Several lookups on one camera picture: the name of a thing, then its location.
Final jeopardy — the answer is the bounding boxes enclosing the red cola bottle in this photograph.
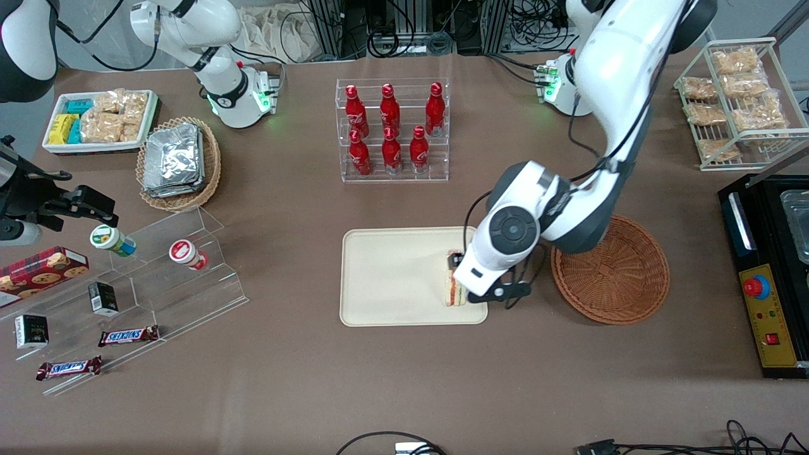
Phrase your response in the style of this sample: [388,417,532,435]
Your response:
[349,130,373,177]
[410,125,430,174]
[344,85,370,138]
[425,82,446,137]
[380,83,401,135]
[382,126,403,175]

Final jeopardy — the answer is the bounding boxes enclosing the round brown wicker basket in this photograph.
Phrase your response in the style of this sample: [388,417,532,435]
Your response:
[550,214,671,326]

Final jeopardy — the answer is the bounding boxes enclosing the triangular sandwich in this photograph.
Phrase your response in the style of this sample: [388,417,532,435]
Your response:
[444,265,470,309]

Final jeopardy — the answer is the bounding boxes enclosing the aluminium frame post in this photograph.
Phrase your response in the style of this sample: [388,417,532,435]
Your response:
[480,0,513,55]
[306,0,346,61]

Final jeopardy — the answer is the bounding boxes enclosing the black tangled cable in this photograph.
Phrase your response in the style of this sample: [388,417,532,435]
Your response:
[613,419,809,455]

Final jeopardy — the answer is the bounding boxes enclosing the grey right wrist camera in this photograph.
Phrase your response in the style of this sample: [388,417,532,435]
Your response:
[0,218,42,248]

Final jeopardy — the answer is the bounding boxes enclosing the oval wicker basket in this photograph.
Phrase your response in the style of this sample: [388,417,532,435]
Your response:
[136,116,222,212]

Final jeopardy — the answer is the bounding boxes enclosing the yellow snack packet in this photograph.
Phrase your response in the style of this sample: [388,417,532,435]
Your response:
[49,114,78,145]

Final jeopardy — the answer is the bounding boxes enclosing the clear plastic container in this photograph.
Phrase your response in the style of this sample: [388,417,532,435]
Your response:
[781,188,809,264]

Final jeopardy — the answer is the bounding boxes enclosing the silver foil packet stack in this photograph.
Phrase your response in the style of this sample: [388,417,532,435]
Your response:
[142,123,206,198]

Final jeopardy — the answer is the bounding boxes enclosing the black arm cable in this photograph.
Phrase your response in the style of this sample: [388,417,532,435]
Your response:
[56,0,160,72]
[463,38,672,255]

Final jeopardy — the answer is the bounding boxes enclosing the yellow control panel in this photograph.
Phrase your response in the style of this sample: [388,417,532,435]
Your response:
[739,264,799,369]

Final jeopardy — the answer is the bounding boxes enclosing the white wire rack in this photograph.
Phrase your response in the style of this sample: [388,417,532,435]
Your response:
[673,37,809,172]

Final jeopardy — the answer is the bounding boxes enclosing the red lid yogurt cup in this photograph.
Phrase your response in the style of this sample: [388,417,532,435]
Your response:
[168,239,209,272]

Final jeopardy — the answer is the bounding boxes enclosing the black control box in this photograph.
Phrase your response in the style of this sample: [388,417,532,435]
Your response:
[717,173,809,380]

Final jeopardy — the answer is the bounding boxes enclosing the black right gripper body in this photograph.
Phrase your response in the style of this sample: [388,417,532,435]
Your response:
[25,188,86,232]

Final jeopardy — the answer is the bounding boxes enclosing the black looped cable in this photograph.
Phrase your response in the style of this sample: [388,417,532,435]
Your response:
[334,431,447,455]

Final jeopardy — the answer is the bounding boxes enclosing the green lid yogurt cup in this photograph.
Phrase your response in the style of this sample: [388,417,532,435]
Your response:
[89,224,137,257]

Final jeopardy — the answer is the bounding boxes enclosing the white rectangular snack bin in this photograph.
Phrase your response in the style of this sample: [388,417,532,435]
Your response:
[42,90,159,156]

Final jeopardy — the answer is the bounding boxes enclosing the clear acrylic bottle rack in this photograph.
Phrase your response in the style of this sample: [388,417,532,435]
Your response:
[336,78,450,185]

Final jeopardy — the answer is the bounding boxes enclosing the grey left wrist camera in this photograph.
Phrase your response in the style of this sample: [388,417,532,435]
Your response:
[485,280,532,312]

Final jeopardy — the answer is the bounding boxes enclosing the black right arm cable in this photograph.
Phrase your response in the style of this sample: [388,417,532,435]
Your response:
[56,0,160,72]

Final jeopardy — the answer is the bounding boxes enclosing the red cookie box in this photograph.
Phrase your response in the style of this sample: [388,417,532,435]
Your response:
[0,246,90,309]

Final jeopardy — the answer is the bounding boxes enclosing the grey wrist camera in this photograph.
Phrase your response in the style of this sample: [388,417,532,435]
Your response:
[485,280,532,312]
[0,218,42,248]

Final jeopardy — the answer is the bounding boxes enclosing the beige rectangular serving tray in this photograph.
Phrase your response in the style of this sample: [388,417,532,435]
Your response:
[340,226,489,327]

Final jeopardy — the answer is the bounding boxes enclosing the beige cloth bag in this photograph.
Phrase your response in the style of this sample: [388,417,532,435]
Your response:
[239,5,318,64]

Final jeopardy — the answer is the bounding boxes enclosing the snickers chocolate bar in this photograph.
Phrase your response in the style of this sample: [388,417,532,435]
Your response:
[97,325,161,348]
[35,356,103,382]

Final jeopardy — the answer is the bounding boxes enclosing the clear acrylic step display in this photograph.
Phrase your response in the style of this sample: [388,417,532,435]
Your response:
[0,205,250,397]

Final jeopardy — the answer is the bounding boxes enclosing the small black carton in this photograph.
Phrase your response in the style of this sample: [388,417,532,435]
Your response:
[88,281,119,317]
[15,314,50,350]

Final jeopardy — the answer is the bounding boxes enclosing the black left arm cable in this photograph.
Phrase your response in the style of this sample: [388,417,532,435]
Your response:
[463,38,672,255]

